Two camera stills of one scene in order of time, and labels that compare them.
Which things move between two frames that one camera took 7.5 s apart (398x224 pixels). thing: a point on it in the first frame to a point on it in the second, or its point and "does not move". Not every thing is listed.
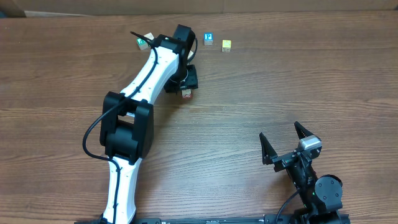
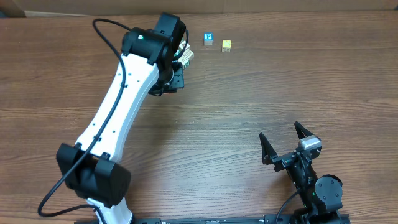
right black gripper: x=284 y=160 does not move
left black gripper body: x=191 y=78 to x=169 y=82
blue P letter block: x=208 y=38 does not move
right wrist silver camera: x=311 y=142 does not move
